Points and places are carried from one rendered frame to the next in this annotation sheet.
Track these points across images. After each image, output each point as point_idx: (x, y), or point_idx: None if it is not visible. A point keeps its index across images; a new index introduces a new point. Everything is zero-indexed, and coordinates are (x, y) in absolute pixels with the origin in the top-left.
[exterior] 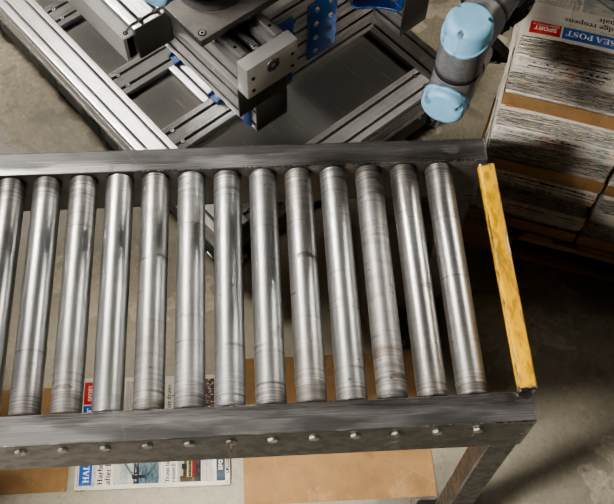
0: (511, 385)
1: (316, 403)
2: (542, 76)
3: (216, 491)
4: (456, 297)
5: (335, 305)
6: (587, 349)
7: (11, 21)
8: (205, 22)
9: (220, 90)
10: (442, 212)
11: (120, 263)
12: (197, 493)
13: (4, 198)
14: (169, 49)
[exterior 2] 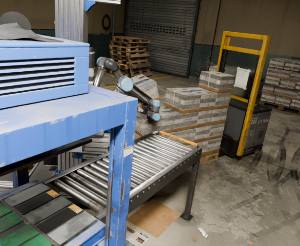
0: (170, 194)
1: (180, 157)
2: (147, 128)
3: (149, 240)
4: (177, 143)
5: (166, 150)
6: (173, 183)
7: (7, 188)
8: (99, 133)
9: (101, 151)
10: (162, 137)
11: (133, 159)
12: (146, 243)
13: (102, 162)
14: (75, 158)
